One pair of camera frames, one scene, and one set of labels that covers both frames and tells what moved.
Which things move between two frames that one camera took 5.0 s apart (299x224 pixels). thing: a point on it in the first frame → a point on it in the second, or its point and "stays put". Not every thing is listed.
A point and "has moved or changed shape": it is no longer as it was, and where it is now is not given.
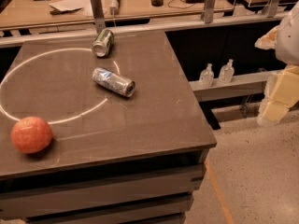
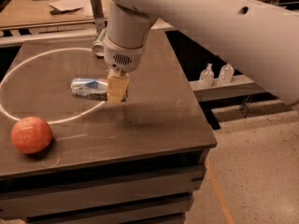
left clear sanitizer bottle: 206,77 stays put
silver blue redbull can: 116,82 has moved or changed shape
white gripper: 289,39 → 123,57
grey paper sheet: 82,1 stays put
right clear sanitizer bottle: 226,72 stays put
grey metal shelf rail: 243,85 stays put
